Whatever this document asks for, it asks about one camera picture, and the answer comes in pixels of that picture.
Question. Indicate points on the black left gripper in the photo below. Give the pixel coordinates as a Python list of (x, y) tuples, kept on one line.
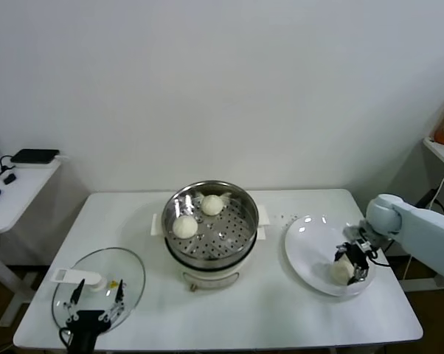
[(85, 328)]

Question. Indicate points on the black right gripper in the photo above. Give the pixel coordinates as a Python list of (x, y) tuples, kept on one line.
[(357, 254)]

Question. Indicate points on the white steamed baozi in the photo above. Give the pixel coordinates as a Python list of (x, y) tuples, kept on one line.
[(338, 274), (185, 226), (211, 205)]

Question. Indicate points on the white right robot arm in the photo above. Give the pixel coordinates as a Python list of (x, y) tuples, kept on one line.
[(421, 228)]

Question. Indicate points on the steel perforated steamer basket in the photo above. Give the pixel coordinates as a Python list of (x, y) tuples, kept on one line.
[(225, 236)]

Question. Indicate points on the white round plate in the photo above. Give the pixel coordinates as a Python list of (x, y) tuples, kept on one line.
[(307, 250)]

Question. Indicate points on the white electric cooker pot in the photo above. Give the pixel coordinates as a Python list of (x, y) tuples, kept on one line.
[(207, 274)]

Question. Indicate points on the white side desk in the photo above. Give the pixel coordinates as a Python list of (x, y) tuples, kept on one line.
[(23, 199)]

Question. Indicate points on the small black adapter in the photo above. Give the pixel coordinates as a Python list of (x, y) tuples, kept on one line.
[(10, 178)]

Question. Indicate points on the black flat box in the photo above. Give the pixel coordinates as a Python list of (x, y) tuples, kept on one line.
[(34, 155)]

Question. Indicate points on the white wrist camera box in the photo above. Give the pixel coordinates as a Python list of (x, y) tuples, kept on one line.
[(354, 231)]

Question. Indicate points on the white desk with base frame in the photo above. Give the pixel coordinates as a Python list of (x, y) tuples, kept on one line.
[(443, 153)]

